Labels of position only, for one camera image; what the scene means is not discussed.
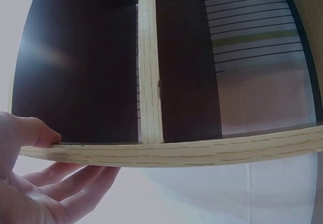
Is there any person's left hand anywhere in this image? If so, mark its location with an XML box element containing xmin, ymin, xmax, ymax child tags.
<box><xmin>0</xmin><ymin>111</ymin><xmax>120</xmax><ymax>224</ymax></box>

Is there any light wooden shelf unit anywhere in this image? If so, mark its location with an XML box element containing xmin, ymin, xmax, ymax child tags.
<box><xmin>7</xmin><ymin>0</ymin><xmax>323</xmax><ymax>170</ymax></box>

